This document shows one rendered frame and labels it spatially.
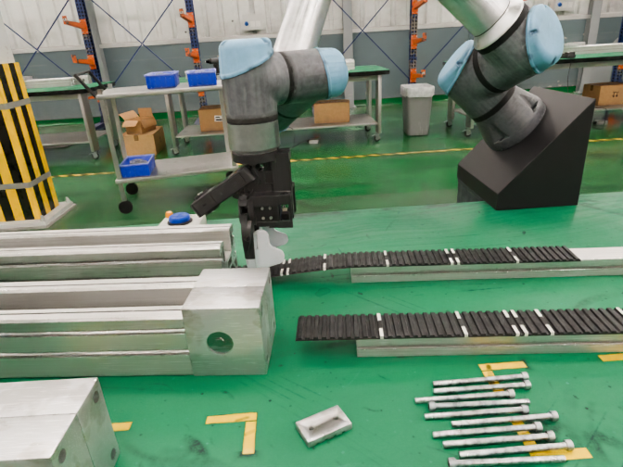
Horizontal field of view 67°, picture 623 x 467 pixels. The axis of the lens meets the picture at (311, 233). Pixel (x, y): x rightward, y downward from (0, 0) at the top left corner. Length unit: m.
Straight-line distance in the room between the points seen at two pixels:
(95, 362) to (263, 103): 0.40
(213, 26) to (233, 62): 7.61
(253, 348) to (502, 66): 0.76
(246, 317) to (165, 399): 0.13
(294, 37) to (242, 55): 0.24
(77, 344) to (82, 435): 0.19
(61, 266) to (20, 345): 0.20
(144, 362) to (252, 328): 0.14
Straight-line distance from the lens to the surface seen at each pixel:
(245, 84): 0.66
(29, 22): 9.17
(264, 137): 0.68
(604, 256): 0.86
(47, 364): 0.67
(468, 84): 1.12
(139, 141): 5.69
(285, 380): 0.58
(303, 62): 0.71
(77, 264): 0.83
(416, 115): 5.68
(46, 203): 4.02
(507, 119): 1.16
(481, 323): 0.63
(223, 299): 0.56
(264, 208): 0.71
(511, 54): 1.04
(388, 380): 0.57
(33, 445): 0.45
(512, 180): 1.08
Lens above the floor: 1.15
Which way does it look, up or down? 23 degrees down
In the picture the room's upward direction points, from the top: 4 degrees counter-clockwise
